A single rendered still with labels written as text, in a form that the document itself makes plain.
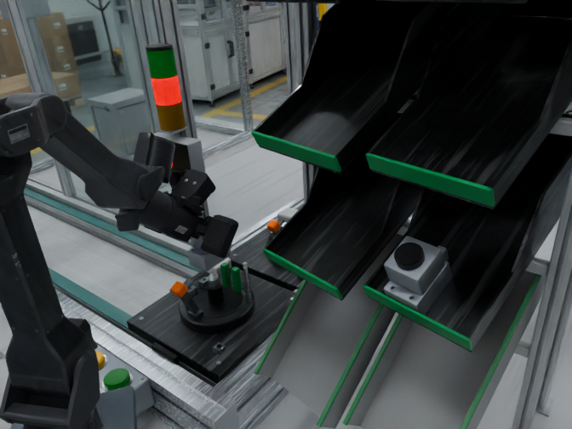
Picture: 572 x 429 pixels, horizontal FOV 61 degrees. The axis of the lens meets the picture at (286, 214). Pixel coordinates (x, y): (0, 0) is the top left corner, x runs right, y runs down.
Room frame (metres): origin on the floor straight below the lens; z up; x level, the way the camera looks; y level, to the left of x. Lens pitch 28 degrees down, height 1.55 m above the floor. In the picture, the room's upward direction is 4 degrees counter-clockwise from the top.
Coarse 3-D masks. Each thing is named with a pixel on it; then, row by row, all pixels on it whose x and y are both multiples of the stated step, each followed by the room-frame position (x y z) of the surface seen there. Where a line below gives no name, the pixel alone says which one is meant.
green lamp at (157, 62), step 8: (152, 56) 0.92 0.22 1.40; (160, 56) 0.92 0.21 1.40; (168, 56) 0.93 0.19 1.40; (152, 64) 0.92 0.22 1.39; (160, 64) 0.92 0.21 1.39; (168, 64) 0.93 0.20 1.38; (152, 72) 0.93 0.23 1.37; (160, 72) 0.92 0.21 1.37; (168, 72) 0.92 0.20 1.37; (176, 72) 0.94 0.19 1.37
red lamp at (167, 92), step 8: (152, 80) 0.93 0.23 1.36; (160, 80) 0.92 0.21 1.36; (168, 80) 0.92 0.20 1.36; (176, 80) 0.94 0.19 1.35; (152, 88) 0.94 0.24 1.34; (160, 88) 0.92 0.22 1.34; (168, 88) 0.92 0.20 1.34; (176, 88) 0.93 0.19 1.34; (160, 96) 0.92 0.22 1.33; (168, 96) 0.92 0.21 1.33; (176, 96) 0.93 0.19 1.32; (160, 104) 0.92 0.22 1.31; (168, 104) 0.92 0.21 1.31
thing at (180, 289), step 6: (186, 282) 0.69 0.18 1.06; (192, 282) 0.69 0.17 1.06; (174, 288) 0.67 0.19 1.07; (180, 288) 0.67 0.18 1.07; (186, 288) 0.67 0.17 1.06; (174, 294) 0.67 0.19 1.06; (180, 294) 0.66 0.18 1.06; (186, 294) 0.68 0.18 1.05; (186, 300) 0.67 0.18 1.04; (192, 300) 0.68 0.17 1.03; (186, 306) 0.69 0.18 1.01; (192, 306) 0.68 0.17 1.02; (192, 312) 0.69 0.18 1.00
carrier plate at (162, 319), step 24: (264, 288) 0.79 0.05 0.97; (144, 312) 0.74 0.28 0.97; (168, 312) 0.73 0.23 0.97; (264, 312) 0.71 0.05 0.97; (144, 336) 0.68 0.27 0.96; (168, 336) 0.66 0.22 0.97; (192, 336) 0.66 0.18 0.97; (216, 336) 0.66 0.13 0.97; (240, 336) 0.65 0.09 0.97; (264, 336) 0.65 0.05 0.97; (192, 360) 0.60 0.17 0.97; (216, 360) 0.60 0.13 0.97; (240, 360) 0.60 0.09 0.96
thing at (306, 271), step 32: (384, 128) 0.71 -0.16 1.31; (320, 192) 0.61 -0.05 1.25; (352, 192) 0.61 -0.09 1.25; (384, 192) 0.59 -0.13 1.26; (416, 192) 0.55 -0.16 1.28; (288, 224) 0.57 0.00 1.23; (320, 224) 0.58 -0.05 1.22; (352, 224) 0.56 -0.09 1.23; (384, 224) 0.51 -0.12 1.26; (288, 256) 0.54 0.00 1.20; (320, 256) 0.52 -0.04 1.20; (352, 256) 0.51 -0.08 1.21; (320, 288) 0.48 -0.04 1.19
